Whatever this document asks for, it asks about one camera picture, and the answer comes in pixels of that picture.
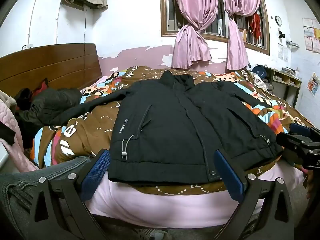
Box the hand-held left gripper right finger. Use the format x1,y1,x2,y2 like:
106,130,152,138
214,150,295,240

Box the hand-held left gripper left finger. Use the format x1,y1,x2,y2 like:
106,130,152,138
27,149,112,240

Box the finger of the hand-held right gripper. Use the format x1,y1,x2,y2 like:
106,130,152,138
276,132,313,153
289,123,317,137

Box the black jacket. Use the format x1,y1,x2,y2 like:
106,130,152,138
50,70,284,188

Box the cartoon printed brown quilt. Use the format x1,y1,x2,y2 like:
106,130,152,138
30,65,315,195

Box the wooden desk shelf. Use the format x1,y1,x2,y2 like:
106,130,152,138
261,65,303,108

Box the colourful cartoon poster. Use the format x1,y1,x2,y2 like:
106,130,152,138
306,72,320,97

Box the floral cloth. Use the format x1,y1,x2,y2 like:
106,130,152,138
252,76,269,90

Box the pink bed sheet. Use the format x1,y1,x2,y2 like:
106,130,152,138
80,76,310,229

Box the blue cap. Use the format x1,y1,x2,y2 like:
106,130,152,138
251,65,267,78

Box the dark green padded jacket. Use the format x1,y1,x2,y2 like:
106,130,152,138
16,87,82,128

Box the person's jeans leg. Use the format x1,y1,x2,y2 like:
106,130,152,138
0,156,95,240

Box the pinned paper sheets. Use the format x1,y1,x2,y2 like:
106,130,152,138
302,17,320,53

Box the pink quilted blanket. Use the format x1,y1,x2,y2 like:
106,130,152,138
0,97,38,173

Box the red and black cloth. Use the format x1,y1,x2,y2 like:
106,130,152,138
15,79,49,110

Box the narrow pink curtain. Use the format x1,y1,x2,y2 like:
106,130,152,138
221,0,262,70

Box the red hanging ornament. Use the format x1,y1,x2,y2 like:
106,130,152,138
249,12,263,39

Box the wooden headboard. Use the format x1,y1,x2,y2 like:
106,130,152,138
0,43,103,98

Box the beige fleece blanket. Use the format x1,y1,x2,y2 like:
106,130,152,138
0,90,15,105

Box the wide pink curtain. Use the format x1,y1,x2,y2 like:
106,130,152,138
171,0,220,69

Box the white wall calendar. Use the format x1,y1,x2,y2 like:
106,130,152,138
277,42,290,62

